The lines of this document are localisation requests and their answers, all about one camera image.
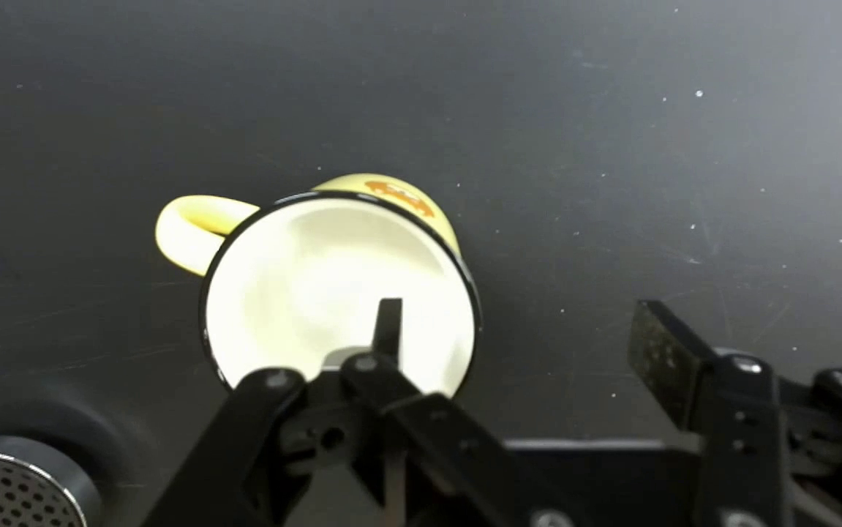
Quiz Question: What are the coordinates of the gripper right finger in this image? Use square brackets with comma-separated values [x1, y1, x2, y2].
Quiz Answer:
[627, 299, 842, 527]

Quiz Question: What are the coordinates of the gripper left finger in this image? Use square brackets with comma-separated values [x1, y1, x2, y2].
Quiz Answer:
[141, 298, 531, 527]

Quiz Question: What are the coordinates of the yellow enamel mug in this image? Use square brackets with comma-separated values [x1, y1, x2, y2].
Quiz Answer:
[155, 173, 482, 400]

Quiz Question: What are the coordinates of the round perforated metal speaker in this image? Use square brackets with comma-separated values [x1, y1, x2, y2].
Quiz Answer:
[0, 436, 102, 527]

